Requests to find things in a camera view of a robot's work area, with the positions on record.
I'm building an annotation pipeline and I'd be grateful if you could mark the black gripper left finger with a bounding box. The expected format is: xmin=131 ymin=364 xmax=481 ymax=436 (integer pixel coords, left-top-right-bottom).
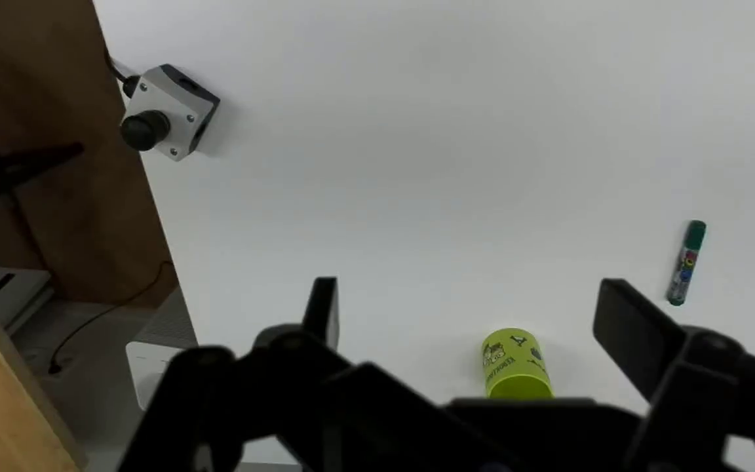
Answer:
xmin=118 ymin=275 xmax=519 ymax=472

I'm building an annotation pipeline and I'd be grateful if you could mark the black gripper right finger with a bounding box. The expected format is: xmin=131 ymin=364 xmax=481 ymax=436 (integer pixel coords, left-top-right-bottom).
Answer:
xmin=593 ymin=275 xmax=755 ymax=472

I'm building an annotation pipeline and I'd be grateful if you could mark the green capped marker pen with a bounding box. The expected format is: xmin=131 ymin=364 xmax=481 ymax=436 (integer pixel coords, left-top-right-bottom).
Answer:
xmin=662 ymin=217 xmax=710 ymax=309

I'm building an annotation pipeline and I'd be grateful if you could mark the yellow-green mug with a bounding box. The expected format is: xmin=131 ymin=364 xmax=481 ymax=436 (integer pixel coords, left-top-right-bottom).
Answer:
xmin=480 ymin=326 xmax=555 ymax=405

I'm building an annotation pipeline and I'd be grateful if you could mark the grey emergency stop button box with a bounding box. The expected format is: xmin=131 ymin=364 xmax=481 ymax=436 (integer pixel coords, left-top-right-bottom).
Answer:
xmin=118 ymin=60 xmax=222 ymax=163

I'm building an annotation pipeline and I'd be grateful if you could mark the white box on floor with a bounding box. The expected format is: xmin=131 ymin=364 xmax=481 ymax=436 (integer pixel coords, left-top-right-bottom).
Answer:
xmin=0 ymin=266 xmax=55 ymax=335

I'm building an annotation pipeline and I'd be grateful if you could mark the black tripod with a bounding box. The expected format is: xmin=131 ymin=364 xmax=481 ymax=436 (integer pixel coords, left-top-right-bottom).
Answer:
xmin=0 ymin=141 xmax=86 ymax=266

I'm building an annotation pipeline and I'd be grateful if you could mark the thin black floor cable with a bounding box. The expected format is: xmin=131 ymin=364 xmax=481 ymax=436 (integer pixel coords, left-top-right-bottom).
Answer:
xmin=45 ymin=259 xmax=179 ymax=377

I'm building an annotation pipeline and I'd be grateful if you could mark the black button box cable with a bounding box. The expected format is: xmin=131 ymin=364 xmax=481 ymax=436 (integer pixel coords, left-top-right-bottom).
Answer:
xmin=104 ymin=54 xmax=141 ymax=96

